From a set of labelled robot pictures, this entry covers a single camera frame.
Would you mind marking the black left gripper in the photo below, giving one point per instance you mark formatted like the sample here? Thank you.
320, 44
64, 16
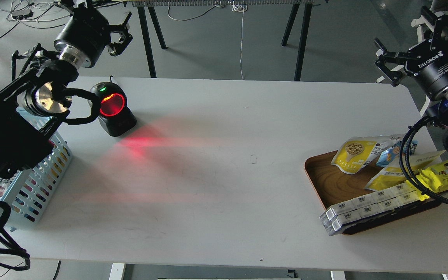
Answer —
87, 30

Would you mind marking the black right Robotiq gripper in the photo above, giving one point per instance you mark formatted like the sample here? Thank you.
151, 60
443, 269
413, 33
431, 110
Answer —
438, 64

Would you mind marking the yellow white bean snack pouch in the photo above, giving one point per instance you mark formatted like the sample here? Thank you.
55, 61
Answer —
357, 153

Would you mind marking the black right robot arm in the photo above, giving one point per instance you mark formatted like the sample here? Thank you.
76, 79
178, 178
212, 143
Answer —
426, 63

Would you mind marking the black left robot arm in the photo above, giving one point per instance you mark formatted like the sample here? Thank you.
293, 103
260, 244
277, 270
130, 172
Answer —
38, 100

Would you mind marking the blue snack bag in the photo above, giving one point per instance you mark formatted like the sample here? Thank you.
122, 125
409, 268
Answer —
387, 156

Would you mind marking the bright yellow cartoon snack bag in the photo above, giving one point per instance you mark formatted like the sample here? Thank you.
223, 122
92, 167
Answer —
432, 176

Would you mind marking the light blue plastic basket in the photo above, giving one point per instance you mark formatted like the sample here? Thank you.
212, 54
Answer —
32, 190

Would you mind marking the black trestle table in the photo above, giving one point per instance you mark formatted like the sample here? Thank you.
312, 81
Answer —
204, 43

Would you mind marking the black barcode scanner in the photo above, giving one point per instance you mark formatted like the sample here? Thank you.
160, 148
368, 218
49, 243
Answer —
115, 117

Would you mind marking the yellow white flat pouch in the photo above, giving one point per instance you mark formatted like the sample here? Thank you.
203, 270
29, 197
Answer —
392, 174

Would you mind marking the upper white biscuit box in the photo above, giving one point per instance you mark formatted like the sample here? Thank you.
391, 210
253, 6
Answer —
370, 205

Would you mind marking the white biscuit box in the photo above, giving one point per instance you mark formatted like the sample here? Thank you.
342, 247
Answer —
334, 228
370, 205

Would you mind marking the wooden tray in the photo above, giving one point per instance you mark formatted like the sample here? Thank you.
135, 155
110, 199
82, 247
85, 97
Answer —
333, 186

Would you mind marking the lower white biscuit box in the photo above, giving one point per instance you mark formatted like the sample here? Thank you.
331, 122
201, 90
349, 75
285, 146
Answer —
334, 228

